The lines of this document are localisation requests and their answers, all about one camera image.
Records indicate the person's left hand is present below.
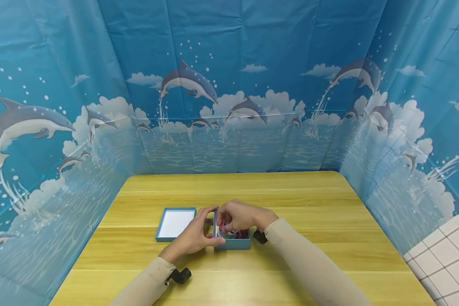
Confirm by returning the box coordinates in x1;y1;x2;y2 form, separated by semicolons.
159;206;227;265

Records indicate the person's right hand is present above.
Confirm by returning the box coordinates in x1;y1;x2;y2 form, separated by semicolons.
216;200;280;233

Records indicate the blue cardboard box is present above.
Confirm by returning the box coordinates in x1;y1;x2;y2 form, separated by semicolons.
212;210;252;250

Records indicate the person's right forearm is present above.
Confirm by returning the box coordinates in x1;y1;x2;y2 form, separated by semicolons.
264;218;374;306

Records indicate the person's left forearm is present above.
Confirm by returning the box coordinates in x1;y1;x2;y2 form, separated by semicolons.
109;256;176;306

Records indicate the pile of colourful small pieces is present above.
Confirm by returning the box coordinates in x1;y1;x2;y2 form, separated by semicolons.
218;223;249;240

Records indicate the blue box lid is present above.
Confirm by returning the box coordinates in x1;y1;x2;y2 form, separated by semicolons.
155;207;197;242

